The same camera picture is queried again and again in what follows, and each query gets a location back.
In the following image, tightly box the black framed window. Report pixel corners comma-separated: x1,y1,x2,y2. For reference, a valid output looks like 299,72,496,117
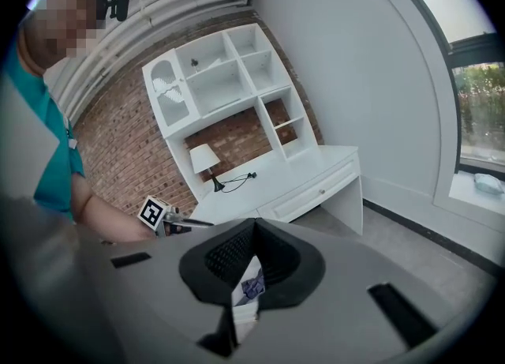
377,0,505,182

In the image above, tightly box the white lamp with black base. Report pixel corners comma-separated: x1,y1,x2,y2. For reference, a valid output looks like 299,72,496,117
189,142,226,193

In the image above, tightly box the black lamp cable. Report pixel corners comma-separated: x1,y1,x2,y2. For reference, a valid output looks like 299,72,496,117
219,171,259,194

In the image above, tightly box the white hutch shelf unit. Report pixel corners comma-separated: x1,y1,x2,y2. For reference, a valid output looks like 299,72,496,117
140,22,325,163

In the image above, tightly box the white desk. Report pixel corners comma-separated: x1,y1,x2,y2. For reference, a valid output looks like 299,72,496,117
189,144,365,238

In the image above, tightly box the black head-mounted camera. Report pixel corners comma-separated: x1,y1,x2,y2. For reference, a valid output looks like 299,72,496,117
103,0,132,23

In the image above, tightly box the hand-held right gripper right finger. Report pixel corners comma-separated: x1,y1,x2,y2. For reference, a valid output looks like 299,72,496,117
235,217,489,364

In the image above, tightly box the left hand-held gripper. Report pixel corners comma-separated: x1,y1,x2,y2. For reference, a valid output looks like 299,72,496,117
137,194,215,238

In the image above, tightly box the person's left forearm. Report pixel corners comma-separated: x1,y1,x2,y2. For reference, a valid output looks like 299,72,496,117
72,174,159,244

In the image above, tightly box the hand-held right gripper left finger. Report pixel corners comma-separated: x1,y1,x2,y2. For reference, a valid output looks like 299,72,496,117
6,195,258,364

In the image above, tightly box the pale blue packet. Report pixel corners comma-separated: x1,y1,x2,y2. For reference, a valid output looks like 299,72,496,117
473,172,505,197

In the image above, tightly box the person's teal shirt torso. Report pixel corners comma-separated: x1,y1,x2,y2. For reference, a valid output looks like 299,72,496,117
2,45,87,224

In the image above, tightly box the person's head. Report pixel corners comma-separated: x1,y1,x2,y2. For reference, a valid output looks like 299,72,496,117
18,0,109,79

